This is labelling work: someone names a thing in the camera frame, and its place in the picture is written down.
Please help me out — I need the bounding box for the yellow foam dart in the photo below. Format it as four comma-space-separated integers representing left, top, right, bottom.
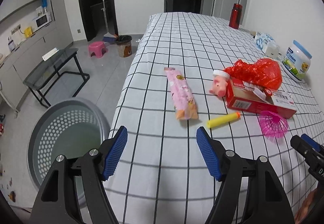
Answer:
207, 112, 241, 129

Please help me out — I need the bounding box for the pink snack wrapper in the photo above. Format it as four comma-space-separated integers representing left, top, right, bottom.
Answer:
164, 68, 198, 120

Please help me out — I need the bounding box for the pink plastic mesh toy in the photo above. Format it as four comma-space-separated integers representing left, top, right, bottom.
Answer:
258, 111, 289, 142

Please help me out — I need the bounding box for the red toothpaste box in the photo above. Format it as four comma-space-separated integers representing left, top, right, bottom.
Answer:
226, 78, 297, 119

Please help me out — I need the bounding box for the pink pig toy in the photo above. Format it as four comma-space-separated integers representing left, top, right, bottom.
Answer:
209, 70, 230, 98

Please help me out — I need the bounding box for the red plastic bag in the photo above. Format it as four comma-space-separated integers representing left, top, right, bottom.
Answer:
224, 58, 282, 90

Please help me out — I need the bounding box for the brown wicker trash bin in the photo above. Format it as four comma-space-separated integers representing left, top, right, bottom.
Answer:
115, 35, 132, 58

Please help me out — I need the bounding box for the person right hand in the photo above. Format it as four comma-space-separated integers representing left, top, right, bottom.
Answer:
294, 189, 317, 224

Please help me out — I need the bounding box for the grey perforated laundry basket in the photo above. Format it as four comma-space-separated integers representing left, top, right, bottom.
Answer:
28, 97, 110, 190

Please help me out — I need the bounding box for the white black checkered tablecloth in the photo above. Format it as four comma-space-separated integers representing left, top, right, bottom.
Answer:
104, 13, 323, 223

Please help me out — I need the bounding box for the milk powder jar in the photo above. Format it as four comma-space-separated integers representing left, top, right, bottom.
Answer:
282, 40, 312, 82

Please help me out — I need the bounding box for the pink plastic stool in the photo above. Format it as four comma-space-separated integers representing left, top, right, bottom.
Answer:
88, 41, 108, 58

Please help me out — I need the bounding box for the black glass side table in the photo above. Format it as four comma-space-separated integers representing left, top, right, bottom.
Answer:
23, 48, 90, 108

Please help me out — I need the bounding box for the broom with dustpan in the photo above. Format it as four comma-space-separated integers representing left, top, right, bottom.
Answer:
101, 0, 119, 44

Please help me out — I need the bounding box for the white charger box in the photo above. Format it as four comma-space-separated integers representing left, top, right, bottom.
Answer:
265, 41, 279, 59

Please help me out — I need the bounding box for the white paper on table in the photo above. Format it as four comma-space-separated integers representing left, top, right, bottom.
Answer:
42, 48, 59, 61

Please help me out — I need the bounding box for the blue white tissue pack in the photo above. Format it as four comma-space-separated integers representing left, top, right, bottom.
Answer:
254, 31, 275, 53

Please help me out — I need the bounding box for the red thermos bottle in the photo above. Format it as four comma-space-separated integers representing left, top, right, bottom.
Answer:
229, 3, 243, 29

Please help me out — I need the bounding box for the yellow container on counter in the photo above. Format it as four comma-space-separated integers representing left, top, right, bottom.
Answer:
24, 26, 33, 39

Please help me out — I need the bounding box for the white microwave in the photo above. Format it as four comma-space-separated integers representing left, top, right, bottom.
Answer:
32, 12, 52, 32

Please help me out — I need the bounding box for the grey cabinet counter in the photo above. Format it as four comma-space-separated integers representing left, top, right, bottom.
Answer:
1, 0, 73, 112

